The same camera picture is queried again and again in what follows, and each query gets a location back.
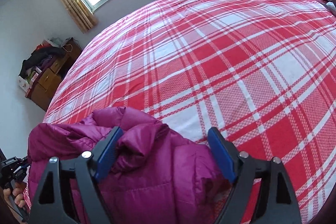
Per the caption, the magenta quilted down jacket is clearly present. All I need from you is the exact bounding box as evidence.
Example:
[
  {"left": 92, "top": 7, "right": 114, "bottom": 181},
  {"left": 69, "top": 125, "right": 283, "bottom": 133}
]
[{"left": 27, "top": 107, "right": 224, "bottom": 223}]

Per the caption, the pile of dark clothes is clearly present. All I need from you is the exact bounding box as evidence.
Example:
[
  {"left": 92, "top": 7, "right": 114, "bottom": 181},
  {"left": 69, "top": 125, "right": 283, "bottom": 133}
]
[{"left": 19, "top": 46, "right": 66, "bottom": 79}]

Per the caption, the person left hand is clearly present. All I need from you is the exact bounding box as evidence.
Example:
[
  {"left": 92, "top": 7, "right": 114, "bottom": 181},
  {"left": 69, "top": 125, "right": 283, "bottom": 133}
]
[{"left": 3, "top": 182, "right": 27, "bottom": 208}]

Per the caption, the wooden desk cabinet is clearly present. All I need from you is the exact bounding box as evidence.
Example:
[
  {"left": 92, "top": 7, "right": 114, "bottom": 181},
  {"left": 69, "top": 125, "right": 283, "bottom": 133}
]
[{"left": 26, "top": 38, "right": 82, "bottom": 111}]

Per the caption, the white gift box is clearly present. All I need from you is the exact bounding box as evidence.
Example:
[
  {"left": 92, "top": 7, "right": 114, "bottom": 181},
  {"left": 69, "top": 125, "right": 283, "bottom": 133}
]
[{"left": 18, "top": 76, "right": 30, "bottom": 93}]

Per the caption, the red plaid bed sheet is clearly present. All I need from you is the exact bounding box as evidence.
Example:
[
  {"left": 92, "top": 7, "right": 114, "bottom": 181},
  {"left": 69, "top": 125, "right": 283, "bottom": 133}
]
[{"left": 42, "top": 0, "right": 335, "bottom": 223}]

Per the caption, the striped pillow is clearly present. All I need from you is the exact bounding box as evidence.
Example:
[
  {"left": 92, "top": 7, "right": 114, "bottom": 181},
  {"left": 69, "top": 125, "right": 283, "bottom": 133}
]
[{"left": 322, "top": 0, "right": 336, "bottom": 15}]

